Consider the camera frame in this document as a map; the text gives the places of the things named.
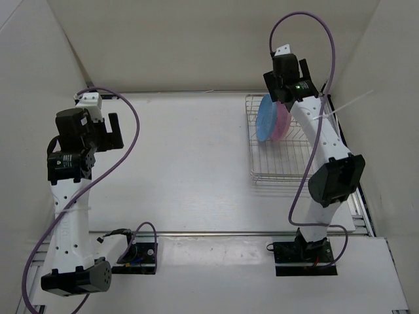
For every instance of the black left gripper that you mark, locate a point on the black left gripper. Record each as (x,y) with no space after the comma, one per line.
(110,140)

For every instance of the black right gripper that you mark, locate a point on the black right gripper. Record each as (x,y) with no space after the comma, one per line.
(271,83)

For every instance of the pink plastic plate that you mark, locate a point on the pink plastic plate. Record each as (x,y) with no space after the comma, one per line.
(283,122)

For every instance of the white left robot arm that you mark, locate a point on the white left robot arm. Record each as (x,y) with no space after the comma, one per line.
(75,268)

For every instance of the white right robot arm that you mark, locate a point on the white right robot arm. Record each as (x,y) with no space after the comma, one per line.
(339,170)

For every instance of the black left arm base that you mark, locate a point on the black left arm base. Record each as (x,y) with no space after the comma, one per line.
(140,259)

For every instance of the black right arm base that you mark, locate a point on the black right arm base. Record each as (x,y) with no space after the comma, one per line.
(299,258)

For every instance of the blue plastic plate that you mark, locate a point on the blue plastic plate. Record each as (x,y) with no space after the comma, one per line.
(266,118)

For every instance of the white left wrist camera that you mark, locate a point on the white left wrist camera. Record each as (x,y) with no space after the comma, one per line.
(92,102)

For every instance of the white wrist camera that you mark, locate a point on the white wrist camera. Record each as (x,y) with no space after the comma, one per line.
(283,50)
(92,102)

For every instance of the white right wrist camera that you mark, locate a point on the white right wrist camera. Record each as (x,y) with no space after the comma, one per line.
(283,50)

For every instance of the white cable tie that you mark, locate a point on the white cable tie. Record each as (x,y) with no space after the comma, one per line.
(327,115)

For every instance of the silver wire dish rack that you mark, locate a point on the silver wire dish rack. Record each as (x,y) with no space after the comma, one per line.
(275,162)

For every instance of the aluminium table edge rail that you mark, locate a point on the aluminium table edge rail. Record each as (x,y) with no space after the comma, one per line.
(358,232)

